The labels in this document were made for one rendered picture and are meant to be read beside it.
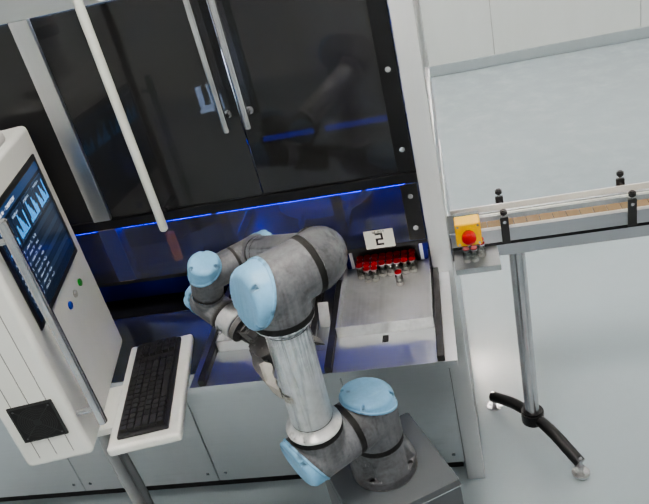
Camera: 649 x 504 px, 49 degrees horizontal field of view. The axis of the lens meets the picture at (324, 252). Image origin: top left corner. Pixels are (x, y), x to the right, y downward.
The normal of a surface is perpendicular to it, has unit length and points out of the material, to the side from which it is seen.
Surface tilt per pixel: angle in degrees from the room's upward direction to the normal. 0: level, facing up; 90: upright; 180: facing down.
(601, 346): 0
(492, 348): 0
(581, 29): 90
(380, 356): 0
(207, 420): 90
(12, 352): 90
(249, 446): 90
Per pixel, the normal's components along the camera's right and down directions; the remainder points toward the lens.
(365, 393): -0.11, -0.90
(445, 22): -0.10, 0.52
